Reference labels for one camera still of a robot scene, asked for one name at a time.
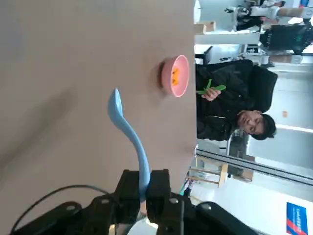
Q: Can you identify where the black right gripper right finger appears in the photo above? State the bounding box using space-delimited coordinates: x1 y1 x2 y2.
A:
146 168 260 235

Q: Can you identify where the pink bowl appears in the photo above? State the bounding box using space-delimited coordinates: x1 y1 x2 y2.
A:
160 54 190 98

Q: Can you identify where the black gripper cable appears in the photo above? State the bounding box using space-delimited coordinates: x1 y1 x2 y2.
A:
9 184 111 233

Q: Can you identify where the wooden stool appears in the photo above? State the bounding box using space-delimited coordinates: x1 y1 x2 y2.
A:
188 156 229 189

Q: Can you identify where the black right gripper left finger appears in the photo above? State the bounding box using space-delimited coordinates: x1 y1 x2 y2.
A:
8 169 147 235

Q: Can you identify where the person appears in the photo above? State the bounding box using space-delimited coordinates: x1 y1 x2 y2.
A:
195 58 277 142

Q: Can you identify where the aluminium rail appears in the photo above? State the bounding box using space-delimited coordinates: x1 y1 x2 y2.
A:
195 146 313 187

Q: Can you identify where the blue red sign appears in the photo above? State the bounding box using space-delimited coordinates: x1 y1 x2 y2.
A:
285 201 307 234

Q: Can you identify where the blue spoon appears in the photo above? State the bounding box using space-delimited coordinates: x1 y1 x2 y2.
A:
107 87 151 205

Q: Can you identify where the cardboard box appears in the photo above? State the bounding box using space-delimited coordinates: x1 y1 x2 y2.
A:
194 21 216 34

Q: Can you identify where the black background equipment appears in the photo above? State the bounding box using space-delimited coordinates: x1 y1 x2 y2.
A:
259 24 313 55

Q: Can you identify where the green plastic utensil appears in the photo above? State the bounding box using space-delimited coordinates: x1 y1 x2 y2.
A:
196 78 227 95

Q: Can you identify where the orange popcorn heap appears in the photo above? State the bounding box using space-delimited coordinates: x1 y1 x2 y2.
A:
171 68 181 85

